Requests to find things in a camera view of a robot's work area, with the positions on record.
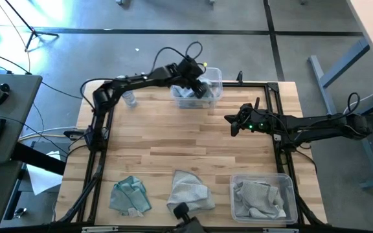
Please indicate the white paper sheet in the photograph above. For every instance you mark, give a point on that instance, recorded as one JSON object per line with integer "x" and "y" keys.
{"x": 40, "y": 179}

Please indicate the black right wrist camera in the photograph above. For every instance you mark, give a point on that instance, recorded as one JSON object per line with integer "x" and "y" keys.
{"x": 246, "y": 111}

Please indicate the blue Febreze spray bottle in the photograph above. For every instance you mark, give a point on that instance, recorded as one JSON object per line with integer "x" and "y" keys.
{"x": 129, "y": 98}

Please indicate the black aluminium frame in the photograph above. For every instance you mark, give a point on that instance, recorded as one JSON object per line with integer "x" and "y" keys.
{"x": 248, "y": 85}

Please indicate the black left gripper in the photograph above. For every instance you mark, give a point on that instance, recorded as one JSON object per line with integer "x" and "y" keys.
{"x": 189, "y": 72}

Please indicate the clear plastic bin unlabelled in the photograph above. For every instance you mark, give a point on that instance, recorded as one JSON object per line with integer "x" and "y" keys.
{"x": 290, "y": 194}

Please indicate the black tripod stand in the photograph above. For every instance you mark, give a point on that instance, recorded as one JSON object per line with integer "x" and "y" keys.
{"x": 33, "y": 32}

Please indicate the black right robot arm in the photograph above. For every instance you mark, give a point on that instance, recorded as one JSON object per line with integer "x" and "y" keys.
{"x": 319, "y": 126}

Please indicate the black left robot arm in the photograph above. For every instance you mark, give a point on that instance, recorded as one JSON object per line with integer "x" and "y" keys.
{"x": 134, "y": 81}

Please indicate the grey waffle microfiber towel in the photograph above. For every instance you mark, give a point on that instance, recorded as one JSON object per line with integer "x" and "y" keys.
{"x": 243, "y": 207}
{"x": 189, "y": 191}
{"x": 257, "y": 194}

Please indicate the low table blue-grey legs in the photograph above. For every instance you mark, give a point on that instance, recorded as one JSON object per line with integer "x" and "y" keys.
{"x": 372, "y": 161}

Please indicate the dark grey desk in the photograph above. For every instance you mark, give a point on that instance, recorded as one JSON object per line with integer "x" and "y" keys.
{"x": 2, "y": 194}

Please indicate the black table clamp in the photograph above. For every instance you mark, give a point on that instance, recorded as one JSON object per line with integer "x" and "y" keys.
{"x": 239, "y": 77}

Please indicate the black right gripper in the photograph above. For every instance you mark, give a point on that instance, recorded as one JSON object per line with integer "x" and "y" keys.
{"x": 257, "y": 119}

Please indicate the black white power adapter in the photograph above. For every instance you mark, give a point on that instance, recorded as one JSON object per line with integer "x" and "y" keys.
{"x": 74, "y": 134}

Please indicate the clear plastic bin with label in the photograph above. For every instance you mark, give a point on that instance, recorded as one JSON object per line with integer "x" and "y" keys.
{"x": 217, "y": 77}

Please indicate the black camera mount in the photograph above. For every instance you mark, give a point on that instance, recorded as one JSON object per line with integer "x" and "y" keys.
{"x": 183, "y": 212}

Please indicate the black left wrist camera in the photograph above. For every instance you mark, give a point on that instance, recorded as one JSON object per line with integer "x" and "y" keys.
{"x": 194, "y": 66}

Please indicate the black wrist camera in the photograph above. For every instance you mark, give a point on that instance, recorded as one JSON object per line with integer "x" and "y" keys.
{"x": 246, "y": 111}
{"x": 194, "y": 66}

